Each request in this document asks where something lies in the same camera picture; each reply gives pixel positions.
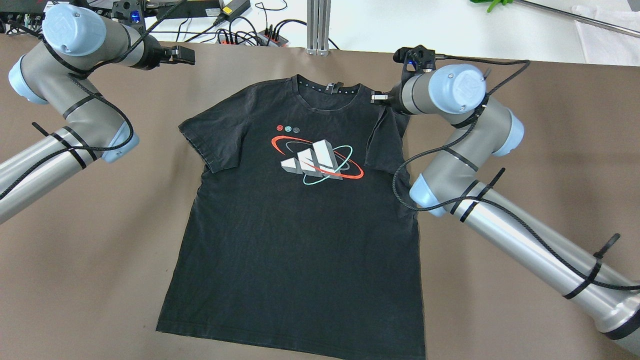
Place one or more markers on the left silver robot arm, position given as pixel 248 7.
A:
pixel 74 42

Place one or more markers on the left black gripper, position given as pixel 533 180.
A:
pixel 153 51

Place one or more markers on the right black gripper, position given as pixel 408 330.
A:
pixel 394 95

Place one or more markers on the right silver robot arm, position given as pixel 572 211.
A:
pixel 491 290

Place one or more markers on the black graphic t-shirt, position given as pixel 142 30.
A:
pixel 295 239

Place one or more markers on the power strip with plugs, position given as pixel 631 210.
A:
pixel 258 39

